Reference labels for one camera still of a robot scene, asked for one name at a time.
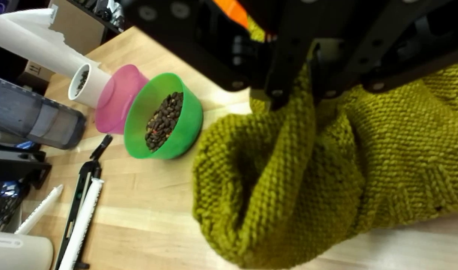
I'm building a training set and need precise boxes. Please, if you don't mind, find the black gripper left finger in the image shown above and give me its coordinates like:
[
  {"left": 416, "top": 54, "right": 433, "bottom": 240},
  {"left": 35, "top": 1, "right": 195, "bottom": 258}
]
[{"left": 122, "top": 0, "right": 336, "bottom": 112}]

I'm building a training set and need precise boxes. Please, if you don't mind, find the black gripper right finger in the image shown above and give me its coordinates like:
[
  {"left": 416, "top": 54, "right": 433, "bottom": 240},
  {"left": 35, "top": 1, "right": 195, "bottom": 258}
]
[{"left": 311, "top": 0, "right": 458, "bottom": 100}]

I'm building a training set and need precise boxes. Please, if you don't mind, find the olive green knitted cloth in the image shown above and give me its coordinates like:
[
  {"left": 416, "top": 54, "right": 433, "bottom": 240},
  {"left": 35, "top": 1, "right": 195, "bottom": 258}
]
[{"left": 189, "top": 58, "right": 458, "bottom": 270}]

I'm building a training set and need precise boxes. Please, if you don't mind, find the green plastic bowl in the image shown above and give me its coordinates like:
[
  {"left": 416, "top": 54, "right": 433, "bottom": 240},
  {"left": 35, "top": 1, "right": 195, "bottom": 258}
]
[{"left": 123, "top": 72, "right": 206, "bottom": 162}]

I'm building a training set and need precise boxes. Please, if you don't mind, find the pink plastic bowl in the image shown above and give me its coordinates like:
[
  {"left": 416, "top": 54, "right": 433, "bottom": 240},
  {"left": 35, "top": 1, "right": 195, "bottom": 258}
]
[{"left": 93, "top": 63, "right": 150, "bottom": 136}]

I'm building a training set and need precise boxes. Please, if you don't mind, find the dark grey plastic jug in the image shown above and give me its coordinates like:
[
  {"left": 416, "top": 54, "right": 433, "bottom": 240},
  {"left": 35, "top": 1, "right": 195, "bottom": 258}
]
[{"left": 0, "top": 73, "right": 89, "bottom": 151}]

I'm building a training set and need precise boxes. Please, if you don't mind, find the white plastic stick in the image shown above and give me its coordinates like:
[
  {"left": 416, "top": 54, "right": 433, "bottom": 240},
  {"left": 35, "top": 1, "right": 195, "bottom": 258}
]
[{"left": 14, "top": 183, "right": 65, "bottom": 237}]

